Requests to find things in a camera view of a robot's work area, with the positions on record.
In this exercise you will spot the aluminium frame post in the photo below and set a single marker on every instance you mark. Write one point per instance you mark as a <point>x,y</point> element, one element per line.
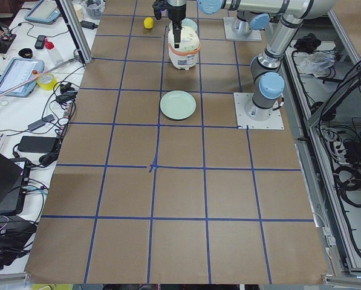
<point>74,27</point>

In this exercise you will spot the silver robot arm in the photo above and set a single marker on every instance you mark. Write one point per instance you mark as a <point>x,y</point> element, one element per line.
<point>268,83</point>
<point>297,8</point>

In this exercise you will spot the red capped bottle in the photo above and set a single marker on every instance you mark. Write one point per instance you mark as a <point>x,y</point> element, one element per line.
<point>53,52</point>

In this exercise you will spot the black phone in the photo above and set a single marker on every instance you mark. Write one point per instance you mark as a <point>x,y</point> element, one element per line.
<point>40,42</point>

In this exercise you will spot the blue teach pendant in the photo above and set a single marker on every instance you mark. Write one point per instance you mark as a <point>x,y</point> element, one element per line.
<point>44,12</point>
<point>18,71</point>

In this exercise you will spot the cream rice cooker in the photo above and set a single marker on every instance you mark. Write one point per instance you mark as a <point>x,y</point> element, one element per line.
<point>186,56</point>

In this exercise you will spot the green plate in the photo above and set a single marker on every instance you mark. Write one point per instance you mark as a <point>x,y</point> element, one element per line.
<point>178,105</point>
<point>189,23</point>

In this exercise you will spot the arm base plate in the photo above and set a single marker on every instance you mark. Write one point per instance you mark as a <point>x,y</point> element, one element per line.
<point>237,30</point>
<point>248,116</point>

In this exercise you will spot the far green plate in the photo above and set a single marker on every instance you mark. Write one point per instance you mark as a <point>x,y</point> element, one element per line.
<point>189,23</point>

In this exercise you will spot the yellow tape roll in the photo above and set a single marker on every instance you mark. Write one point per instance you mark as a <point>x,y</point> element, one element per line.
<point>47,82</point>

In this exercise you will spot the aluminium side cabinet frame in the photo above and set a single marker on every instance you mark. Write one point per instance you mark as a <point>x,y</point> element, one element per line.
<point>325,86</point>

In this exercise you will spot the metal grabber stick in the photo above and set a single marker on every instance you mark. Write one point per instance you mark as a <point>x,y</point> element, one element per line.
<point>23,89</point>

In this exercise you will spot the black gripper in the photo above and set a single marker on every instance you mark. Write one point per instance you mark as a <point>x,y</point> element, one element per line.
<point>176,13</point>

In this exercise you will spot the black power brick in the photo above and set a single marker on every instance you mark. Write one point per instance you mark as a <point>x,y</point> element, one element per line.
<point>32,144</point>

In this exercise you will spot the near green plate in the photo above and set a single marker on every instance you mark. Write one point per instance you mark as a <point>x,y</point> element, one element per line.
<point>178,105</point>

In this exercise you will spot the black laptop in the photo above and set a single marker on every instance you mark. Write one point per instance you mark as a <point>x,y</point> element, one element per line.
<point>14,175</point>

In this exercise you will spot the black power adapter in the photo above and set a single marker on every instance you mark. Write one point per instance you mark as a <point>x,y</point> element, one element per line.
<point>88,25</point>

